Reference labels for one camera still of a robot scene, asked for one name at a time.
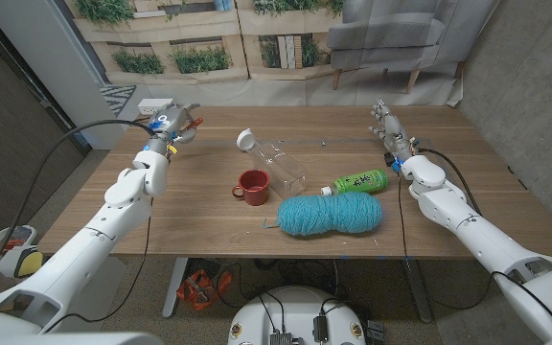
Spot orange tool bundle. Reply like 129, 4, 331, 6
175, 267, 234, 311

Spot grey table leg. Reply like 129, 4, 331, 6
402, 259, 434, 324

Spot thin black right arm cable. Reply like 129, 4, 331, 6
397, 174, 552, 332

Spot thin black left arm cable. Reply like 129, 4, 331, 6
43, 198, 155, 334

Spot blue yarn skein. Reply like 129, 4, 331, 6
262, 191, 383, 237

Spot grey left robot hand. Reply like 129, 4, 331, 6
144, 102, 205, 154

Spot white power strip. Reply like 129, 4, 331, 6
137, 98, 174, 117

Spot green tea bottle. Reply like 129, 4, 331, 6
320, 168, 390, 197

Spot printed room backdrop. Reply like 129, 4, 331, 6
62, 0, 502, 107

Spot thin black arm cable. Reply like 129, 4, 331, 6
43, 198, 155, 334
397, 174, 552, 332

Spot white bin orange contents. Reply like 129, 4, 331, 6
0, 224, 37, 255

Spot clear glass bottle white cap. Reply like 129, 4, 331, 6
236, 127, 309, 200

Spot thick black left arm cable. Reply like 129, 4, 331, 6
0, 119, 157, 301

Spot black floor box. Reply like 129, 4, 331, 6
366, 319, 386, 342

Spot red enamel cup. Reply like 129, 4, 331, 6
231, 169, 271, 207

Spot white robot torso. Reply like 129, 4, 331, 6
226, 286, 367, 345

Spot white table leg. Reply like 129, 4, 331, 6
161, 257, 190, 319

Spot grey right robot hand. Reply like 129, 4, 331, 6
369, 99, 416, 162

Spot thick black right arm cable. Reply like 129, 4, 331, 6
417, 147, 482, 217

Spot red-handled metal fork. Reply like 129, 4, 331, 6
174, 117, 205, 140

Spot yellow and black pad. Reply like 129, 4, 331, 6
13, 247, 45, 279

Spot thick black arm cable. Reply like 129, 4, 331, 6
417, 147, 482, 217
0, 119, 157, 301

